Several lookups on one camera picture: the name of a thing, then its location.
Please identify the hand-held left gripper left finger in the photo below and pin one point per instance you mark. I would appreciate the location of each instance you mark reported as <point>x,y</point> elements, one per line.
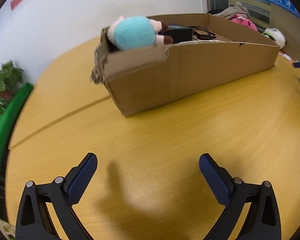
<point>81,181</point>

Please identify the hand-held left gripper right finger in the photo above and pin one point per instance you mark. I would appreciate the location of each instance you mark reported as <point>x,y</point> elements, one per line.
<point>215,181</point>

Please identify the black sunglasses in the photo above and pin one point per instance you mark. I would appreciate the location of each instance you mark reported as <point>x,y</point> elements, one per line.
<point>202,36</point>

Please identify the brown cardboard box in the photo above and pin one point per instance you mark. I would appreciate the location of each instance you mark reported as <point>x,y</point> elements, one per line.
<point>190,75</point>

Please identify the white red small object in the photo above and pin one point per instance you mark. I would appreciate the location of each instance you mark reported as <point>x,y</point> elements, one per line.
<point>286,56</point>

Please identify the white green plush toy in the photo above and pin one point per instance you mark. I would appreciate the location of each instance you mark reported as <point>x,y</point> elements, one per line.
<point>275,36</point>

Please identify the pink plush toy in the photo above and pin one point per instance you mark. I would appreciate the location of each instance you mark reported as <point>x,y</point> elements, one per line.
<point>245,22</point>

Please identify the green curved panel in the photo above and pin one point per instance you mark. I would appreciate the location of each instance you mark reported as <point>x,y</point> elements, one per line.
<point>5,135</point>

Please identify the black rectangular box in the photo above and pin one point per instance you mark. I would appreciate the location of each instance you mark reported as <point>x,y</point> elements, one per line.
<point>180,33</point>

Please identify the potted green plant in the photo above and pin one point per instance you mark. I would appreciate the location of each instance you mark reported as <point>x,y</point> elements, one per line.
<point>5,80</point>

